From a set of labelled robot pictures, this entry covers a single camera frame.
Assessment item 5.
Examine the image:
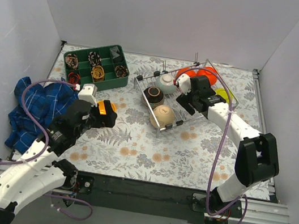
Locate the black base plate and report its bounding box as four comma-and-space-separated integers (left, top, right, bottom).
65, 167, 246, 224

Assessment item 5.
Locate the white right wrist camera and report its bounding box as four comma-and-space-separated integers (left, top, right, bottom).
174, 73, 191, 95

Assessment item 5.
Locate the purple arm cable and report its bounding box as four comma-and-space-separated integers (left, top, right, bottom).
0, 70, 114, 222
149, 63, 271, 224

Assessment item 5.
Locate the pale green bowl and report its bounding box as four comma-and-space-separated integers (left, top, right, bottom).
155, 74, 177, 94

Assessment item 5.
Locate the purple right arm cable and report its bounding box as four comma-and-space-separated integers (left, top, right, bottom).
149, 63, 271, 224

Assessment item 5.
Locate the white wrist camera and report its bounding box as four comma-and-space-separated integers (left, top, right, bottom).
174, 73, 191, 95
78, 83, 97, 106

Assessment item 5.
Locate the yellow rolled tie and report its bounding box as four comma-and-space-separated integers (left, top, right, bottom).
91, 65, 105, 82

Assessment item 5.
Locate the grey folded item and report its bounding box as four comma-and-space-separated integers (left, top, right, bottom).
110, 46, 123, 64

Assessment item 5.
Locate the orange bowl right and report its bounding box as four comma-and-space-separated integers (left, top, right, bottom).
197, 66, 217, 86

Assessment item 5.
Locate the floral table mat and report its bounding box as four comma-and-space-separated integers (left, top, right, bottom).
12, 34, 291, 203

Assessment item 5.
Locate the blue plaid cloth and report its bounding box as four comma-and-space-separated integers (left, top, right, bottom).
4, 77, 78, 153

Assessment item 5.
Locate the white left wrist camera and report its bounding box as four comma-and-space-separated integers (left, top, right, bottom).
78, 83, 97, 106

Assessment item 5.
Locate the red black rolled tie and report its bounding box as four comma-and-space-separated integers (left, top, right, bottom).
67, 71, 81, 85

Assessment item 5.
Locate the beige ceramic bowl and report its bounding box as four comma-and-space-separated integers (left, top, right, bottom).
153, 105, 176, 128

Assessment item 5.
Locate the brown rolled tie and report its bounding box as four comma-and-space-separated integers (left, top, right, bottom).
64, 53, 78, 70

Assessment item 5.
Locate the orange bowl left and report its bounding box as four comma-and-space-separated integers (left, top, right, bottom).
176, 67, 197, 78

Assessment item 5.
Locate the floral dark rolled tie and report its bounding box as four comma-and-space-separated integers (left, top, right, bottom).
88, 51, 101, 66

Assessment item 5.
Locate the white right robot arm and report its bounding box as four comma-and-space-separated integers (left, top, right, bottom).
174, 73, 279, 216

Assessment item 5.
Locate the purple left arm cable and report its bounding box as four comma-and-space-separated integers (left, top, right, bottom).
0, 70, 114, 222

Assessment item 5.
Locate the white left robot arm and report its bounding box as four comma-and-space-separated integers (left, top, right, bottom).
0, 99, 117, 224

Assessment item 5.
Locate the aluminium frame rail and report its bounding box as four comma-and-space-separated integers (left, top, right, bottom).
0, 158, 295, 224

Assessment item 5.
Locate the dark gold rolled tie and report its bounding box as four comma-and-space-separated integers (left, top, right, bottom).
114, 65, 129, 78

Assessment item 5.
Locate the green compartment tray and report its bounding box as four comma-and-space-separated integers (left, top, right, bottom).
63, 45, 129, 91

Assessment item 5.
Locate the black patterned bowl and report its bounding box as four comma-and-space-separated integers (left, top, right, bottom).
142, 86, 165, 109

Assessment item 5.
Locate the yellow bowl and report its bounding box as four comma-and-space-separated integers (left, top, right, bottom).
97, 100, 117, 115

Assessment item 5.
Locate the silver wire dish rack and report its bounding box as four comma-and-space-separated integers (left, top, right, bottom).
134, 53, 234, 136

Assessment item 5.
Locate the orange bowl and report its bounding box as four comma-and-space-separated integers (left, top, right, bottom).
176, 67, 197, 78
197, 66, 217, 86

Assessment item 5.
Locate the lime green bowl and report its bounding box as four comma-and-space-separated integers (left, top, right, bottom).
215, 88, 234, 104

